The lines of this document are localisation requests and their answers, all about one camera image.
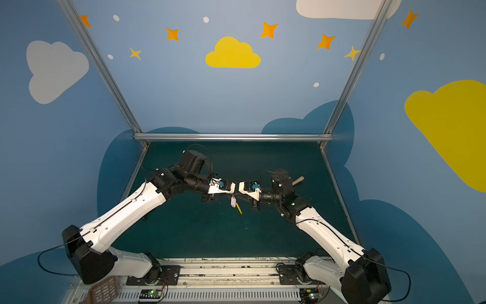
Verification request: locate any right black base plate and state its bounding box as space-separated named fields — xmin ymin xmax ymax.
xmin=275 ymin=263 xmax=317 ymax=285

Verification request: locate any left green circuit board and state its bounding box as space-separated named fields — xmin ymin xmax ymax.
xmin=138 ymin=289 xmax=164 ymax=302

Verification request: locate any silver key with white tag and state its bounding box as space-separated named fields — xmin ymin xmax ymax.
xmin=230 ymin=196 xmax=238 ymax=208

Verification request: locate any right green circuit board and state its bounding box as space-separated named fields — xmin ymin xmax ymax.
xmin=299 ymin=289 xmax=325 ymax=304

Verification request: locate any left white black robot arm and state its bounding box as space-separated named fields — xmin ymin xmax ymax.
xmin=62 ymin=149 xmax=244 ymax=284

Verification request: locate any floor aluminium rail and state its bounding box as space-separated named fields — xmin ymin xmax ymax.
xmin=320 ymin=146 xmax=360 ymax=244
xmin=121 ymin=148 xmax=148 ymax=201

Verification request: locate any aluminium frame post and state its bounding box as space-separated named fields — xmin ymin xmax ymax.
xmin=57 ymin=0 xmax=143 ymax=135
xmin=319 ymin=0 xmax=394 ymax=152

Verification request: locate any green circuit board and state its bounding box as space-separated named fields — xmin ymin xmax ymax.
xmin=138 ymin=289 xmax=164 ymax=302
xmin=299 ymin=289 xmax=325 ymax=304

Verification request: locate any large keyring with yellow grip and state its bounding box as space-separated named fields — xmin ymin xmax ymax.
xmin=235 ymin=203 xmax=242 ymax=215

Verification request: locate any left aluminium frame post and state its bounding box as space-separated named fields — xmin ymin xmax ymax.
xmin=57 ymin=0 xmax=143 ymax=135

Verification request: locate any right floor aluminium rail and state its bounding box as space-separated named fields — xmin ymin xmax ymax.
xmin=320 ymin=146 xmax=360 ymax=244

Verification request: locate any right aluminium frame post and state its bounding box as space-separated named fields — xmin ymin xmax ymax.
xmin=319 ymin=0 xmax=394 ymax=152

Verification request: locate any blue trowel with wooden handle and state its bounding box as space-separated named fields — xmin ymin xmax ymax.
xmin=292 ymin=176 xmax=305 ymax=186

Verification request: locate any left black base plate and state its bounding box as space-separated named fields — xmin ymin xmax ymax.
xmin=126 ymin=265 xmax=181 ymax=286

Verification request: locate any white slotted cable duct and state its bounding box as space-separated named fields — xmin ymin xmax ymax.
xmin=112 ymin=287 xmax=300 ymax=303

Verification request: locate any aluminium mounting rail bed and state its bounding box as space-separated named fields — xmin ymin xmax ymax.
xmin=63 ymin=257 xmax=346 ymax=303

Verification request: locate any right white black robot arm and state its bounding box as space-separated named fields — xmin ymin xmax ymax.
xmin=234 ymin=170 xmax=392 ymax=303

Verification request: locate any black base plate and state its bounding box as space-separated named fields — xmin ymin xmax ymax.
xmin=126 ymin=265 xmax=181 ymax=286
xmin=275 ymin=263 xmax=317 ymax=285

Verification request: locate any back aluminium frame bar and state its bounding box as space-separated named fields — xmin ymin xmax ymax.
xmin=134 ymin=133 xmax=333 ymax=142

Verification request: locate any left floor aluminium rail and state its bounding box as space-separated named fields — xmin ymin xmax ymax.
xmin=121 ymin=148 xmax=148 ymax=201

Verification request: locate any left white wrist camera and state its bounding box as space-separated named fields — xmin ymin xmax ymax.
xmin=208 ymin=178 xmax=235 ymax=195

